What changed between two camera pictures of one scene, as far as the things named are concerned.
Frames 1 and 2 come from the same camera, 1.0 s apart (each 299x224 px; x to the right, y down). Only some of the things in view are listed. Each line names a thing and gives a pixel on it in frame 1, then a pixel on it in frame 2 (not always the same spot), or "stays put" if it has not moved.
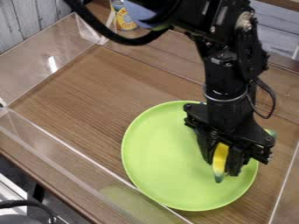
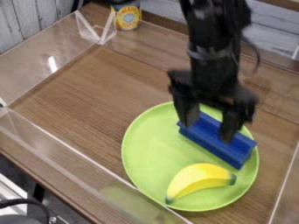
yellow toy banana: x=220 y=159 -> x=198 y=175
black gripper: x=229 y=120 -> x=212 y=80
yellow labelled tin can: x=126 y=10 stays put
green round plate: x=164 y=160 stays put
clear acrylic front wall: x=86 y=187 stays put
